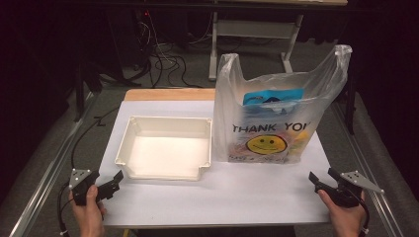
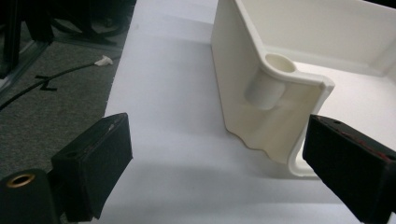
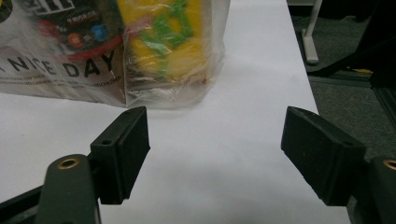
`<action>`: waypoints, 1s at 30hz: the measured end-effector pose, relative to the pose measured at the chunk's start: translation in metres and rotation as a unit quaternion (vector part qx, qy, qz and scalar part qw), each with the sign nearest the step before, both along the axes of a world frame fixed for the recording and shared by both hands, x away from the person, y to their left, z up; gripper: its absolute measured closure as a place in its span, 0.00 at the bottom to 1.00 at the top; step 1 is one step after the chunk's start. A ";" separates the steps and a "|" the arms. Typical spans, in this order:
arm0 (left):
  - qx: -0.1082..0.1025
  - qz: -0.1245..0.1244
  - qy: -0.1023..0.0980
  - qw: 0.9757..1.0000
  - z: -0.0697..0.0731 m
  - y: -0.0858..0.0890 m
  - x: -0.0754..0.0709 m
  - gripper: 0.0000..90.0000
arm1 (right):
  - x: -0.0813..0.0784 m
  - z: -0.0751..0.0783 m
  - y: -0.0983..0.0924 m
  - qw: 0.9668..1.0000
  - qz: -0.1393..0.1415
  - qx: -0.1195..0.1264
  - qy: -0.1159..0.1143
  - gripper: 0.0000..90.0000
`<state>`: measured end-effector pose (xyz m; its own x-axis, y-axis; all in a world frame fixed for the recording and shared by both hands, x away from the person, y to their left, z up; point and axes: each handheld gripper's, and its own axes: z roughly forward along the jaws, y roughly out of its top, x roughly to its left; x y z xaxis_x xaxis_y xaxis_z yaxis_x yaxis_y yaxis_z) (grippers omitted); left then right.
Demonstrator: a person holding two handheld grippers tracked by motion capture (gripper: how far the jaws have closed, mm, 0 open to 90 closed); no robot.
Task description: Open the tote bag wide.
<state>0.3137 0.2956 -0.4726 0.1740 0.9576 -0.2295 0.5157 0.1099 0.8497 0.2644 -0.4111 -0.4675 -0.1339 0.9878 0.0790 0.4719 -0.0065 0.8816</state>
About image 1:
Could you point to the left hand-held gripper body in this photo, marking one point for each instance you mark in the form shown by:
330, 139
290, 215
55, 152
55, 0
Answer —
80, 184

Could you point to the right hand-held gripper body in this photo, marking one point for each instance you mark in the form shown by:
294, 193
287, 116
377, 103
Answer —
346, 192

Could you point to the white plastic tray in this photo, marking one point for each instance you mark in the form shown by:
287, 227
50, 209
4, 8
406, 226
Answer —
164, 154

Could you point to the blue snack pouch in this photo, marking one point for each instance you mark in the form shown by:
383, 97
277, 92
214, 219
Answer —
273, 97

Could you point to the clear plastic bag smiley print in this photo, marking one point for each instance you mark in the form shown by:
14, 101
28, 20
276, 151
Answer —
230, 115

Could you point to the person's right hand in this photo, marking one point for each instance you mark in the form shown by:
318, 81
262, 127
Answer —
346, 220

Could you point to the person's left hand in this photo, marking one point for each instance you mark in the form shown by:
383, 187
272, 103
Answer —
87, 217

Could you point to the black stand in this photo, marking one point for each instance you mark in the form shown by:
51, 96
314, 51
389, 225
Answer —
351, 108
80, 85

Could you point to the white table mat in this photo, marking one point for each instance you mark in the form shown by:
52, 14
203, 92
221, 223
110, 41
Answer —
230, 197

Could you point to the white-legged desk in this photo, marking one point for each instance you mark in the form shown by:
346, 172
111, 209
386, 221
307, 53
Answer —
250, 29

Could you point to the metal floor rail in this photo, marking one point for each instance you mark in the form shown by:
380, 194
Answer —
49, 171
378, 200

